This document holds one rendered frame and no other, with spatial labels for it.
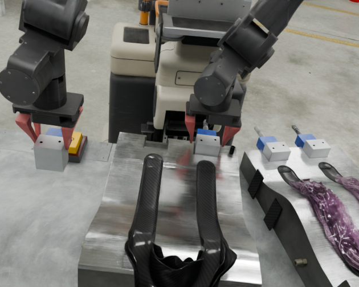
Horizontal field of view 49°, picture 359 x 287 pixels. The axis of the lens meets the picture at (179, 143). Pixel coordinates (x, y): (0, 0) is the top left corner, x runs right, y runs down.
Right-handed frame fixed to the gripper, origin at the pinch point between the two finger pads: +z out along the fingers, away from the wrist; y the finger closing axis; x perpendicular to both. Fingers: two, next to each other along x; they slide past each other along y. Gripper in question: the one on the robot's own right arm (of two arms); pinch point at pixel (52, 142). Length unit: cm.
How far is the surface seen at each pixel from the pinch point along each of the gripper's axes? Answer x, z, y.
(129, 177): 0.1, 6.5, 14.2
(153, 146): 13.3, 8.5, 17.8
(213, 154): 9.7, 5.5, 30.8
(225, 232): -12.7, 3.4, 31.9
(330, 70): 260, 100, 157
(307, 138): 24, 8, 55
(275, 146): 17.4, 6.9, 45.7
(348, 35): 357, 101, 202
